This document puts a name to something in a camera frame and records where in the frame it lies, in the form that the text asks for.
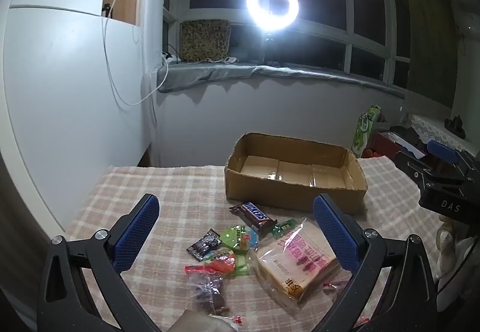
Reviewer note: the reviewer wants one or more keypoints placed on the leopard print cushion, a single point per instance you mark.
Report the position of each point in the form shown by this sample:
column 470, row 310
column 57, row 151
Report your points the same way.
column 204, row 41

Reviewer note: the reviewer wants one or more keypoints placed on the grey blanket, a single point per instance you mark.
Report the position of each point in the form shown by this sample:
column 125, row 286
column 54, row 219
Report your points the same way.
column 210, row 73

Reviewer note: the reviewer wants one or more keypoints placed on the pale plastic packet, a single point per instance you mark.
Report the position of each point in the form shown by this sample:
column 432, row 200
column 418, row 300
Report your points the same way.
column 202, row 322

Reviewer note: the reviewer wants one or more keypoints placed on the green tissue box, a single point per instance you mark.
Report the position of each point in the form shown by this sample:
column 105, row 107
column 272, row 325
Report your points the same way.
column 363, row 133

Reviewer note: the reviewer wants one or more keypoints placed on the clear bag of dark snacks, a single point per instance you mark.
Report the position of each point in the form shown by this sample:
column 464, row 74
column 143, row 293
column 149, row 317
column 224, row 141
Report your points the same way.
column 210, row 294

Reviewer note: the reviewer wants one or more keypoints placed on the red box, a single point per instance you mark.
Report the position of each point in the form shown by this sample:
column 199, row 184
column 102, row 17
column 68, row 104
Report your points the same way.
column 386, row 144

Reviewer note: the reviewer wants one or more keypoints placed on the white wardrobe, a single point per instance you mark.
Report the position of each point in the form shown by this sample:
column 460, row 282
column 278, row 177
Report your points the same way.
column 56, row 92

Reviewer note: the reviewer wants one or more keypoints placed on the brown chocolate bar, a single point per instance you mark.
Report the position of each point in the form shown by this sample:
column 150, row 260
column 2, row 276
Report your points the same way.
column 255, row 215

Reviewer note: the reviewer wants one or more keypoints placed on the red and green snack packet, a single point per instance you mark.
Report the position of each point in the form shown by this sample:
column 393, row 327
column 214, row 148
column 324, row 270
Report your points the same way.
column 225, row 262

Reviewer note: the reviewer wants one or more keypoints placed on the dark figurine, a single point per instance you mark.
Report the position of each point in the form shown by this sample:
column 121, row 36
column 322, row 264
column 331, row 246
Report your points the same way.
column 455, row 125

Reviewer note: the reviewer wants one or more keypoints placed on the black tripod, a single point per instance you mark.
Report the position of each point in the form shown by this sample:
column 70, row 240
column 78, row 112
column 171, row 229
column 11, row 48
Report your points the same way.
column 269, row 50

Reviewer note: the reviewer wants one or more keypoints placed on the white adapter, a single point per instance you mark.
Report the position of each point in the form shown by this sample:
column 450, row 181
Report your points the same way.
column 229, row 60

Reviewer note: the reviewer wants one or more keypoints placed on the bagged sliced bread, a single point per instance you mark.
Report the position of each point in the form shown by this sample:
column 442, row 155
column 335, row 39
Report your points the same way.
column 296, row 260

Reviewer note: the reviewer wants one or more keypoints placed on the lace cloth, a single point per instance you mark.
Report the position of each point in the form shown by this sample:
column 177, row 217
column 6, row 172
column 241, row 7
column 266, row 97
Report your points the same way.
column 431, row 127

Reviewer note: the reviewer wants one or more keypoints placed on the white power strip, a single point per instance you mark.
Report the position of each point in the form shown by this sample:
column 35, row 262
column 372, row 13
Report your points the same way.
column 170, row 57

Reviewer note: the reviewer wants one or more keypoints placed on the dark curtain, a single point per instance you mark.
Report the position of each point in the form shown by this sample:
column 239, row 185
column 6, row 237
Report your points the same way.
column 431, row 35

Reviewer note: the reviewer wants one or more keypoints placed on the cream plush toy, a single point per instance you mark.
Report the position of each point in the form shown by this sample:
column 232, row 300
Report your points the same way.
column 448, row 245

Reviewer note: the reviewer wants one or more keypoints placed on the white window frame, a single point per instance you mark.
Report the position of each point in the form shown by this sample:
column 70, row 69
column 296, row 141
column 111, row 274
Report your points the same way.
column 348, row 35

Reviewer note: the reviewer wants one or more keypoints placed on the cardboard box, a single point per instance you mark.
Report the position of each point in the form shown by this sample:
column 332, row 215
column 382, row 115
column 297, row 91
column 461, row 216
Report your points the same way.
column 262, row 189

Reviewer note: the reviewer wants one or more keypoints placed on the black snack packet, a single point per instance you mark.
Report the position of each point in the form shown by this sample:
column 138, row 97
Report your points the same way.
column 204, row 244

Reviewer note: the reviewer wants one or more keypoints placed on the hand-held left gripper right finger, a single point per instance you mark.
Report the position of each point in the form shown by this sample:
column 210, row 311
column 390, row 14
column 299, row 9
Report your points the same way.
column 333, row 234

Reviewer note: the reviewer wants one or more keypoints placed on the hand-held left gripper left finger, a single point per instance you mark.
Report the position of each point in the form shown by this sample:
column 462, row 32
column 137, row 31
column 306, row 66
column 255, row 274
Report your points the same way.
column 137, row 234

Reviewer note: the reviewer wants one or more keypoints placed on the small green candy packet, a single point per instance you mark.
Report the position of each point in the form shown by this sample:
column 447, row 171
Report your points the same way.
column 283, row 229

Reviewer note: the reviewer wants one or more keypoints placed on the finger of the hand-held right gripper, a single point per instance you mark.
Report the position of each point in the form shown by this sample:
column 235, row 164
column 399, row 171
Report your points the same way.
column 412, row 167
column 444, row 152

